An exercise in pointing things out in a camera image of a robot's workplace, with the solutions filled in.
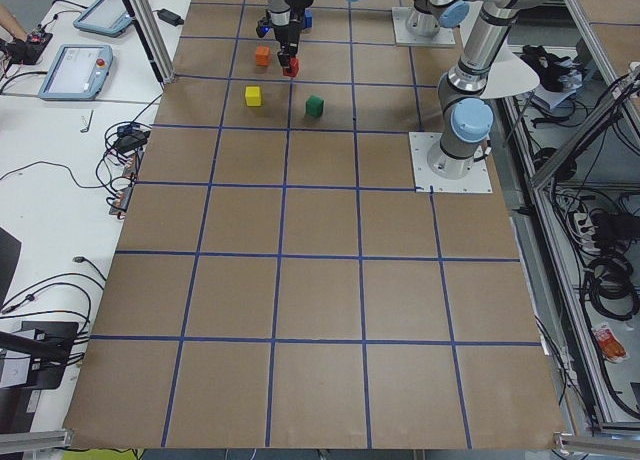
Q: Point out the orange wooden block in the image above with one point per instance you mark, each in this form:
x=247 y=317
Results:
x=262 y=56

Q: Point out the white power strip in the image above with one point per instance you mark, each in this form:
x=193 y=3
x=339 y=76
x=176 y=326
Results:
x=584 y=230

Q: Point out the blue teach pendant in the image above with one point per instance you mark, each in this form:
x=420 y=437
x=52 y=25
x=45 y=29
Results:
x=77 y=73
x=104 y=17

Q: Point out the aluminium frame post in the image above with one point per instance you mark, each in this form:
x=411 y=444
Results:
x=140 y=12

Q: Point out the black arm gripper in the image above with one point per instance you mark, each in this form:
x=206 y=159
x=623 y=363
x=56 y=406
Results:
x=288 y=36

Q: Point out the green wooden block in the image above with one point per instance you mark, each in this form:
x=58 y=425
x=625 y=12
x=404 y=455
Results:
x=314 y=106

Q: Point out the blue wooden block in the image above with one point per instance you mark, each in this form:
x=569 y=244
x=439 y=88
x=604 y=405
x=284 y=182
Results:
x=307 y=20

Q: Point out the red snack packet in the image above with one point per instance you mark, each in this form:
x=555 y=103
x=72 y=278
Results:
x=608 y=343

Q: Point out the black power adapter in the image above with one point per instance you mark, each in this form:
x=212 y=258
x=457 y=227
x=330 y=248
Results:
x=170 y=17

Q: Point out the far blue teach pendant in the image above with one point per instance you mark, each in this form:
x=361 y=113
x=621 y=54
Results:
x=104 y=17

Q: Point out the black monitor stand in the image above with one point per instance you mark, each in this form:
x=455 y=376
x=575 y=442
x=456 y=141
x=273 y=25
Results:
x=36 y=356

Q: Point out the red wooden block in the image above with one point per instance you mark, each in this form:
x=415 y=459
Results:
x=292 y=69

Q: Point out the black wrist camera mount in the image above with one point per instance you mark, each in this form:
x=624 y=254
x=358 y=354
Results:
x=263 y=26

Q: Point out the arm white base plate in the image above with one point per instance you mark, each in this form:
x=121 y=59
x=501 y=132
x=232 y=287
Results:
x=435 y=172
x=415 y=28

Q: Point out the yellow wooden block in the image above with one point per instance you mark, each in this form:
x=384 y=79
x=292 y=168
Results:
x=253 y=96

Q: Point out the near blue teach pendant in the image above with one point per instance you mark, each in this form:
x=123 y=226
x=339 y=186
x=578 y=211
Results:
x=77 y=73

